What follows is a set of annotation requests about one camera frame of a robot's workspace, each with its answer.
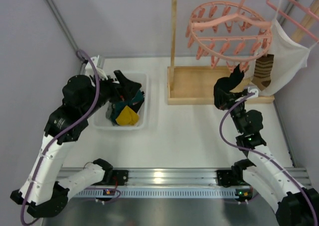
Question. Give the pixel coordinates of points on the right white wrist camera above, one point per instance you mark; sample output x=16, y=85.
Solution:
x=250, y=92

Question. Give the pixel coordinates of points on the black sock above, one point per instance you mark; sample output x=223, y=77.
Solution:
x=235, y=78

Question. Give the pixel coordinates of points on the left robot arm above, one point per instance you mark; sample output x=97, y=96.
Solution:
x=43, y=195

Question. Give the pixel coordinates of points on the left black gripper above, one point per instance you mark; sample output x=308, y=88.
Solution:
x=115, y=87

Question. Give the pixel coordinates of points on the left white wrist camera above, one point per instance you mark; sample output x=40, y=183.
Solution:
x=98, y=62

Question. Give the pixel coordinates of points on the pink clothes hanger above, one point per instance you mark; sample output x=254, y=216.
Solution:
x=298, y=18

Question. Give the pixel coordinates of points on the wooden clothes rack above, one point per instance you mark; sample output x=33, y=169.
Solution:
x=190, y=85

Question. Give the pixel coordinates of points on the left black mount plate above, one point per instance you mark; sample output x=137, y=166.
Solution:
x=119, y=178

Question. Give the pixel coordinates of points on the clear plastic bin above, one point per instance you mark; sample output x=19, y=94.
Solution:
x=99, y=119

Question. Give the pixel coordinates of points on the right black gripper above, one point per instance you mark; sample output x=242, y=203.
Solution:
x=225, y=91

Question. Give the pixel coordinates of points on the mustard yellow sock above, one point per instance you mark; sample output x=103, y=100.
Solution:
x=127, y=117

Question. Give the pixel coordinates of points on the perforated cable duct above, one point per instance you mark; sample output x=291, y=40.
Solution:
x=174, y=193

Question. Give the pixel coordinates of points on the dark green sock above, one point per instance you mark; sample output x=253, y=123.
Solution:
x=135, y=104

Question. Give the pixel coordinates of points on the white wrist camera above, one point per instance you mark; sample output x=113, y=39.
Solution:
x=250, y=92
x=98, y=62

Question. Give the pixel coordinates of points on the black mount plate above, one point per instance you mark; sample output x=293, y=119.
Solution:
x=119, y=178
x=225, y=178

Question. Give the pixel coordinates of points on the pink round clip hanger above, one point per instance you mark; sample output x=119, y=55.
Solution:
x=228, y=31

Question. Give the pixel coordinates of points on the right black mount plate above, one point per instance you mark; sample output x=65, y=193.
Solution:
x=225, y=178

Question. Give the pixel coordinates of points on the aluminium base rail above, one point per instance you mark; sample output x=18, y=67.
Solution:
x=199, y=177

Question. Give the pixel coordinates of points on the white tank top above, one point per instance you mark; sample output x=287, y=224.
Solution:
x=289, y=58

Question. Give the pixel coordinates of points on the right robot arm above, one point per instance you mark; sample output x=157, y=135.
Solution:
x=292, y=203

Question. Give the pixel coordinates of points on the brown striped sock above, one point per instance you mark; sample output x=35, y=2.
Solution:
x=262, y=71

